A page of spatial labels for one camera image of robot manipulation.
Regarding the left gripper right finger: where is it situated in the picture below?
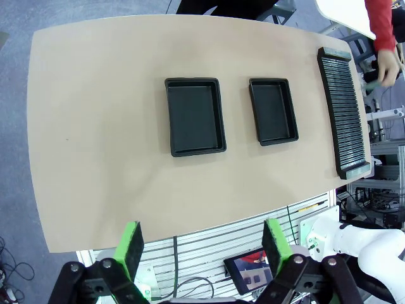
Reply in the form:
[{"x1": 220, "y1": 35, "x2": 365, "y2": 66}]
[{"x1": 252, "y1": 218, "x2": 365, "y2": 304}]

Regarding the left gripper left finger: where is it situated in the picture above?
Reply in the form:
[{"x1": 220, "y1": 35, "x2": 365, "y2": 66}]
[{"x1": 47, "y1": 220, "x2": 149, "y2": 304}]

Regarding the black ESD tray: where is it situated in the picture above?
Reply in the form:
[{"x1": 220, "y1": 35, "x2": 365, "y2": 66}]
[
  {"x1": 248, "y1": 77, "x2": 299, "y2": 147},
  {"x1": 164, "y1": 77, "x2": 228, "y2": 158}
]

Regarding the person's right forearm red sleeve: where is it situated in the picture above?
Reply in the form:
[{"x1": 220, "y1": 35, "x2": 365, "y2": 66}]
[{"x1": 365, "y1": 0, "x2": 398, "y2": 53}]

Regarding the person's right hand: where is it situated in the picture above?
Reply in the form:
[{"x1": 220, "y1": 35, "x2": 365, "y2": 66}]
[{"x1": 377, "y1": 48, "x2": 401, "y2": 87}]

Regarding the black tablet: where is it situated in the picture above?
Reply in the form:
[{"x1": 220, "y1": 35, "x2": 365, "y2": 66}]
[{"x1": 223, "y1": 248, "x2": 273, "y2": 296}]

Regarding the black slotted PCB rack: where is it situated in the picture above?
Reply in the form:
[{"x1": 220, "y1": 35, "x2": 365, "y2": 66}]
[{"x1": 316, "y1": 46, "x2": 371, "y2": 181}]

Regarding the metal clothes rack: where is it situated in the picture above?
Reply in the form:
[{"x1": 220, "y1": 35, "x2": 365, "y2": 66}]
[{"x1": 256, "y1": 0, "x2": 297, "y2": 25}]

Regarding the white side table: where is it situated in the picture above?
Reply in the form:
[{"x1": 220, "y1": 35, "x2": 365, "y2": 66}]
[{"x1": 316, "y1": 0, "x2": 377, "y2": 41}]

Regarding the black jacket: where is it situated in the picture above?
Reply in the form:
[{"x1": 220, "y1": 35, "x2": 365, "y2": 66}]
[{"x1": 175, "y1": 0, "x2": 280, "y2": 20}]

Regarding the black cable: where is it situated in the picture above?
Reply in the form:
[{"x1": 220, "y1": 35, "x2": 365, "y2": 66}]
[{"x1": 172, "y1": 236, "x2": 224, "y2": 298}]

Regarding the slotted aluminium base plate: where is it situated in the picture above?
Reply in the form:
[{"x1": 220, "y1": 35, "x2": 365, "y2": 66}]
[{"x1": 75, "y1": 189, "x2": 338, "y2": 304}]

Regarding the aluminium equipment frame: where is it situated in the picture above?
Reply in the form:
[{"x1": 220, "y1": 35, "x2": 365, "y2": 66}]
[{"x1": 335, "y1": 139, "x2": 405, "y2": 229}]

